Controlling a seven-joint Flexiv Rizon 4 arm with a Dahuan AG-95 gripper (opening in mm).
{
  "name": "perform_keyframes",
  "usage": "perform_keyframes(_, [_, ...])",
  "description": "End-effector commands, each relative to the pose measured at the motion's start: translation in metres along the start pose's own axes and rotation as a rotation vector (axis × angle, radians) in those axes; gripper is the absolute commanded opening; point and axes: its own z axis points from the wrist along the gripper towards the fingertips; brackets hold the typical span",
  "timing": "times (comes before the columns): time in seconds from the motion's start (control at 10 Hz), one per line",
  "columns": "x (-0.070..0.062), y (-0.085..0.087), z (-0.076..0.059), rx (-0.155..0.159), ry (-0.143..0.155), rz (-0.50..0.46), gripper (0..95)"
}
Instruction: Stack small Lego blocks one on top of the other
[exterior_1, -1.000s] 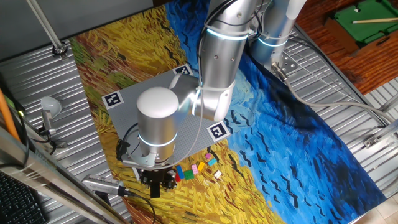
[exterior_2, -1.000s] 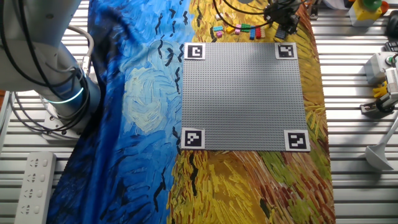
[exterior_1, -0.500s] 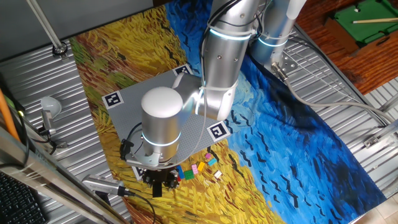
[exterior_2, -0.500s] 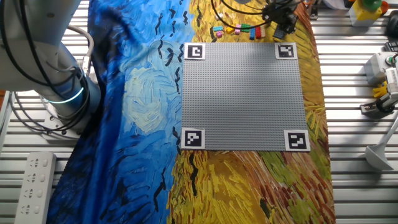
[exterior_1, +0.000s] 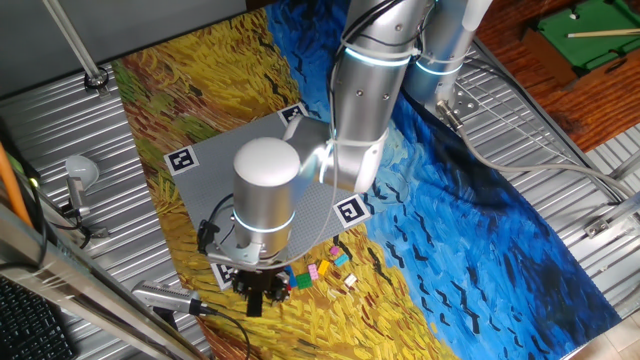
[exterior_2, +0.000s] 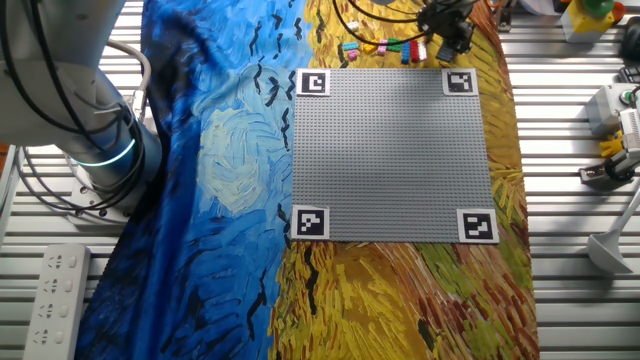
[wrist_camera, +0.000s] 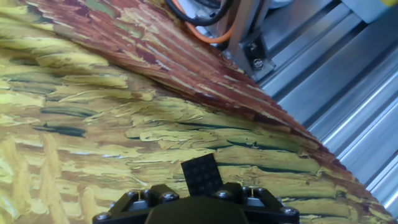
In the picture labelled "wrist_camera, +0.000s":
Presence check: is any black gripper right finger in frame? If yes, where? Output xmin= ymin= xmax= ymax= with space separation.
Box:
xmin=214 ymin=182 xmax=299 ymax=224

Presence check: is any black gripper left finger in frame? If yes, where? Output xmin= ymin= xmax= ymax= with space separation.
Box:
xmin=92 ymin=184 xmax=180 ymax=224

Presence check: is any black Lego plate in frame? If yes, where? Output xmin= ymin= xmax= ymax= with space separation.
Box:
xmin=180 ymin=152 xmax=224 ymax=197

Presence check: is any painted print tablecloth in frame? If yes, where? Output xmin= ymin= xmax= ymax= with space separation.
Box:
xmin=0 ymin=0 xmax=396 ymax=224

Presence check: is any aluminium post with bracket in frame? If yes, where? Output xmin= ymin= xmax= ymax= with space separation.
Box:
xmin=217 ymin=0 xmax=276 ymax=82

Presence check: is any orange cable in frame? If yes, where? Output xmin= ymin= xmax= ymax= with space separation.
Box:
xmin=170 ymin=0 xmax=237 ymax=44

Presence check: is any black camera cable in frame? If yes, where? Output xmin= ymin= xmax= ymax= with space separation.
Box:
xmin=164 ymin=0 xmax=234 ymax=27

